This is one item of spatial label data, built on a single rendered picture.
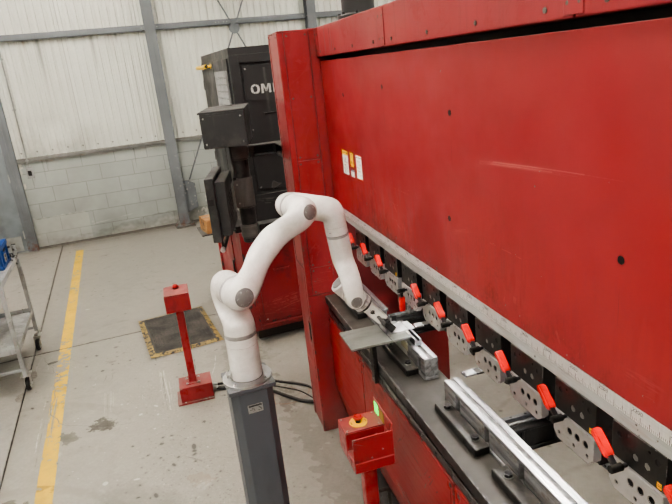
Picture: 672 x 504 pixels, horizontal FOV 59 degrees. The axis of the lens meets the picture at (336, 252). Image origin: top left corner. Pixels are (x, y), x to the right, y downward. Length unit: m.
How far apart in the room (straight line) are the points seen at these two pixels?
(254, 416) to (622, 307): 1.49
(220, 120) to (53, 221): 6.41
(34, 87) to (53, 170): 1.13
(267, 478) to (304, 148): 1.63
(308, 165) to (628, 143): 2.18
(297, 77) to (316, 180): 0.54
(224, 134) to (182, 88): 6.05
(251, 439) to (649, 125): 1.79
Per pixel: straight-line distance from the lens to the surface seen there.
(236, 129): 3.25
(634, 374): 1.35
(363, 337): 2.57
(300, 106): 3.15
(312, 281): 3.34
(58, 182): 9.35
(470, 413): 2.15
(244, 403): 2.34
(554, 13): 1.37
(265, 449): 2.46
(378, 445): 2.33
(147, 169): 9.32
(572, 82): 1.35
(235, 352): 2.27
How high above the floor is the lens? 2.12
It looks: 18 degrees down
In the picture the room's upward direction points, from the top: 6 degrees counter-clockwise
